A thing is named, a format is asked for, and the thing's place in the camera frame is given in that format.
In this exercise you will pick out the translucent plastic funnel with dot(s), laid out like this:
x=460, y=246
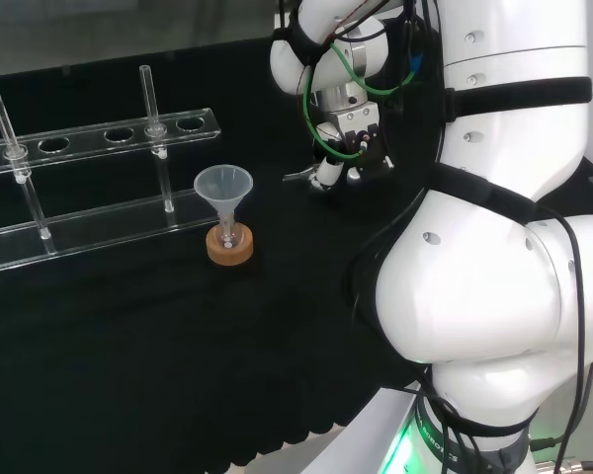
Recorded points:
x=223, y=182

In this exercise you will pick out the black bench cloth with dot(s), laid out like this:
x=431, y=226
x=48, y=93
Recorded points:
x=178, y=345

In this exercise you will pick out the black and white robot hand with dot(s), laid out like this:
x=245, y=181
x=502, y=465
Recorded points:
x=363, y=148

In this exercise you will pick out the clear acrylic funnel stand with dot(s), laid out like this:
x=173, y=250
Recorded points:
x=99, y=227

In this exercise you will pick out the clear round-bottom flask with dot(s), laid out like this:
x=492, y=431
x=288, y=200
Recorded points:
x=227, y=238

